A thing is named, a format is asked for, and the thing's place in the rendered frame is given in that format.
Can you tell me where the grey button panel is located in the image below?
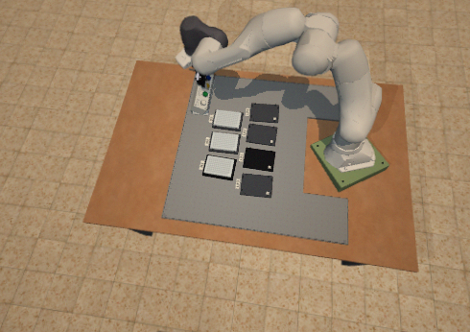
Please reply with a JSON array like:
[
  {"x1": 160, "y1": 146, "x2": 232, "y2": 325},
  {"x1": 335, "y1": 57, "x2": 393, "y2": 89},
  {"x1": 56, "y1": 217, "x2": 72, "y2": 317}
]
[{"x1": 190, "y1": 75, "x2": 215, "y2": 115}]

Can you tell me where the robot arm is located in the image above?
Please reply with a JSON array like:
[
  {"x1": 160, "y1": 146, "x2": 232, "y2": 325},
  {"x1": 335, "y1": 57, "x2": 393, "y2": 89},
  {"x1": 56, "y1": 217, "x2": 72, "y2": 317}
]
[{"x1": 176, "y1": 7, "x2": 382, "y2": 173}]

